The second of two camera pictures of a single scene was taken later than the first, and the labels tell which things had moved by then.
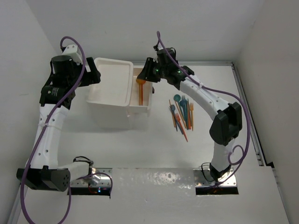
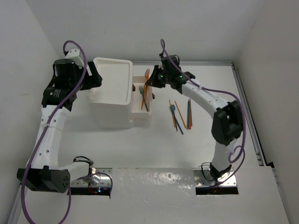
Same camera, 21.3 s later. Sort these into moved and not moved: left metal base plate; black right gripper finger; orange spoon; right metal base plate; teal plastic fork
Moved: teal plastic fork; black right gripper finger; orange spoon
Not moved: left metal base plate; right metal base plate
